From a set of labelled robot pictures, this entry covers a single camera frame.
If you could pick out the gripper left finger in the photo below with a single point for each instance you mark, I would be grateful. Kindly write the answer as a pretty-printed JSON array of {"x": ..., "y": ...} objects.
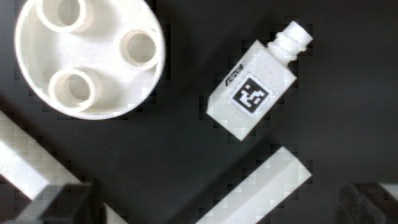
[{"x": 67, "y": 204}]

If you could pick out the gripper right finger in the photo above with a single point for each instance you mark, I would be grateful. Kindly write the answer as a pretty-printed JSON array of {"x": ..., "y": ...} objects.
[{"x": 368, "y": 205}]

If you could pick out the white stool leg with tag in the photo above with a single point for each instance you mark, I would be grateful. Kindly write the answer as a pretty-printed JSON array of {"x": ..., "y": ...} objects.
[{"x": 258, "y": 81}]

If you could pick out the white round stool seat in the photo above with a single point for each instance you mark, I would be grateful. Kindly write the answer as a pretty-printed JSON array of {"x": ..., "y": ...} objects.
[{"x": 91, "y": 54}]

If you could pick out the white front fence bar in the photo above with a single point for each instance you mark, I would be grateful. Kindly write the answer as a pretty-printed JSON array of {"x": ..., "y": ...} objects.
[{"x": 30, "y": 168}]

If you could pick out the white fence bar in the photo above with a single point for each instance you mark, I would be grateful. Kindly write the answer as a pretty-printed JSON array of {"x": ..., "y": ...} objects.
[
  {"x": 261, "y": 191},
  {"x": 30, "y": 168}
]

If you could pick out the white right fence bar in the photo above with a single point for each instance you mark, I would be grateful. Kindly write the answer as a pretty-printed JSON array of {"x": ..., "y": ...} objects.
[{"x": 261, "y": 191}]

